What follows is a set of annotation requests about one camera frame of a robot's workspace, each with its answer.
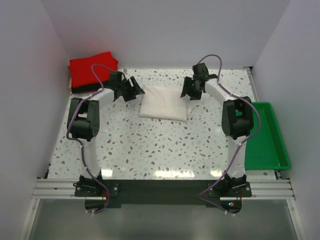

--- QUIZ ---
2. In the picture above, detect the green plastic tray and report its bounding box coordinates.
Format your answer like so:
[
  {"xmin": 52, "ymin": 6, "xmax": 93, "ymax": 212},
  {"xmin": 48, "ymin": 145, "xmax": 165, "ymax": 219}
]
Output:
[{"xmin": 245, "ymin": 102, "xmax": 291, "ymax": 170}]

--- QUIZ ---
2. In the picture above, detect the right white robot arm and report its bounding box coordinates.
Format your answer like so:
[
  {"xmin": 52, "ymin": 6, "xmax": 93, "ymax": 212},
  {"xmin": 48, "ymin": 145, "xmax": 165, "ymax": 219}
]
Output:
[{"xmin": 180, "ymin": 63, "xmax": 255, "ymax": 192}]

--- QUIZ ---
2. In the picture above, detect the white t-shirt red print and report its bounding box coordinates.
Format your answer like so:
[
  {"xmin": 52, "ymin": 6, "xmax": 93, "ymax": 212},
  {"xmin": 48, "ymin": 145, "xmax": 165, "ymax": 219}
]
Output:
[{"xmin": 139, "ymin": 85, "xmax": 194, "ymax": 122}]

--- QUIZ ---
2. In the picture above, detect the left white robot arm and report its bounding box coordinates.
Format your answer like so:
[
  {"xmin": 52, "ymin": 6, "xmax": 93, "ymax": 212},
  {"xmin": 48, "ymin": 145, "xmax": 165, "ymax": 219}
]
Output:
[{"xmin": 66, "ymin": 71, "xmax": 145, "ymax": 184}]

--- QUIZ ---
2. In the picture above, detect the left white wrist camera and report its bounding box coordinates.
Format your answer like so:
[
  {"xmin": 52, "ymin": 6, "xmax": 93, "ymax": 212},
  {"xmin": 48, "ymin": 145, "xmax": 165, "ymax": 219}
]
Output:
[{"xmin": 120, "ymin": 67, "xmax": 128, "ymax": 74}]

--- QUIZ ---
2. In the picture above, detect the aluminium frame rail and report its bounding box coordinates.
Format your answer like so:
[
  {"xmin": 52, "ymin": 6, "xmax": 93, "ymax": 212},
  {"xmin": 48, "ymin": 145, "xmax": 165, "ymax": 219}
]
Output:
[{"xmin": 31, "ymin": 167, "xmax": 295, "ymax": 200}]

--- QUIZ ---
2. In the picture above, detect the red folded t-shirt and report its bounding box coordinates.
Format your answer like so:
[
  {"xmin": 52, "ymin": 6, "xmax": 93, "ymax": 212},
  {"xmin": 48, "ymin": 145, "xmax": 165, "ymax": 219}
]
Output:
[{"xmin": 68, "ymin": 51, "xmax": 119, "ymax": 88}]

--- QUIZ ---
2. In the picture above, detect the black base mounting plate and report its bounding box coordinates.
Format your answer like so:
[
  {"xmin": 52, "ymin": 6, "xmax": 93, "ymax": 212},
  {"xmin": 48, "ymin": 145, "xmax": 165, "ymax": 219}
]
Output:
[{"xmin": 73, "ymin": 176, "xmax": 253, "ymax": 214}]

